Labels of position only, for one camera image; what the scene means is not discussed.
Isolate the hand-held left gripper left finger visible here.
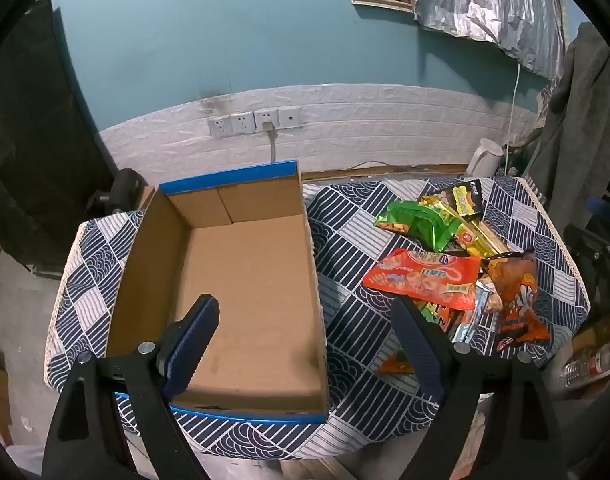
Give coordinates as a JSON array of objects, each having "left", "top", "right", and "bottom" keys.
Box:
[{"left": 41, "top": 294, "right": 221, "bottom": 480}]

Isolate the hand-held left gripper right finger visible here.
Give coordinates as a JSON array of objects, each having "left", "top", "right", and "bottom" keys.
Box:
[{"left": 391, "top": 297, "right": 568, "bottom": 480}]

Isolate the small orange green snack packet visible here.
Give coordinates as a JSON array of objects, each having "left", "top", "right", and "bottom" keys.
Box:
[{"left": 376, "top": 299, "right": 473, "bottom": 376}]

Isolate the silver snack packet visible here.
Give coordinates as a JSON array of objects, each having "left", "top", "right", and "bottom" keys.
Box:
[{"left": 450, "top": 280, "right": 503, "bottom": 345}]

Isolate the orange red snack packet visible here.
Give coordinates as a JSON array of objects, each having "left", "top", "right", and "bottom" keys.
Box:
[{"left": 362, "top": 248, "right": 482, "bottom": 311}]

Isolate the cardboard box with blue edge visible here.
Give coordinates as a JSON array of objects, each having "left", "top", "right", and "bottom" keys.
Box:
[{"left": 106, "top": 159, "right": 331, "bottom": 425}]

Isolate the brown orange snack packet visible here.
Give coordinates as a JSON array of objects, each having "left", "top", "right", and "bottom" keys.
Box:
[{"left": 485, "top": 250, "right": 552, "bottom": 352}]

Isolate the long yellow snack packet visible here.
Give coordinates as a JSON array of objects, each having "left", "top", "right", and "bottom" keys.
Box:
[
  {"left": 419, "top": 196, "right": 486, "bottom": 257},
  {"left": 472, "top": 220, "right": 508, "bottom": 257}
]

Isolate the clear plastic bottle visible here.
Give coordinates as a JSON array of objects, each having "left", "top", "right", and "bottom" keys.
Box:
[{"left": 559, "top": 347, "right": 610, "bottom": 390}]

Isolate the grey hanging cloth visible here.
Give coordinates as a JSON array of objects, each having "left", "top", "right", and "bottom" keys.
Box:
[{"left": 528, "top": 22, "right": 610, "bottom": 241}]

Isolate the blue white patterned tablecloth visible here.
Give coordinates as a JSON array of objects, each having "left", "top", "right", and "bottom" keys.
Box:
[{"left": 45, "top": 176, "right": 591, "bottom": 461}]

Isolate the black yellow snack packet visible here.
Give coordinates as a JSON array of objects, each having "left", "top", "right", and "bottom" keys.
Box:
[{"left": 419, "top": 179, "right": 483, "bottom": 221}]

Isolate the white kettle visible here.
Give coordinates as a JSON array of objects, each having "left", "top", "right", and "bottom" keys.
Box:
[{"left": 466, "top": 138, "right": 503, "bottom": 178}]

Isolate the black round device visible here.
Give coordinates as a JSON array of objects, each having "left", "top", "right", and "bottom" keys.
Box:
[{"left": 87, "top": 169, "right": 148, "bottom": 216}]

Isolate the black hanging cloth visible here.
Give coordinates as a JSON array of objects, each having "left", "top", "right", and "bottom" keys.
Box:
[{"left": 0, "top": 0, "right": 118, "bottom": 281}]

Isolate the silver foil sheet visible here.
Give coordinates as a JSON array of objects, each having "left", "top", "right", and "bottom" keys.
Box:
[{"left": 412, "top": 0, "right": 568, "bottom": 81}]

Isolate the wooden ledge strip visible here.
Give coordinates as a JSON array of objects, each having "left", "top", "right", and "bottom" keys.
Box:
[{"left": 351, "top": 0, "right": 416, "bottom": 11}]

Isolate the thin white cable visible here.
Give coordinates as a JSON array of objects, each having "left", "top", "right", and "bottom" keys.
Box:
[{"left": 505, "top": 62, "right": 521, "bottom": 146}]

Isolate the white plug with cable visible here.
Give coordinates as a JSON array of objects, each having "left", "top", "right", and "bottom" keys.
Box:
[{"left": 261, "top": 121, "right": 281, "bottom": 163}]

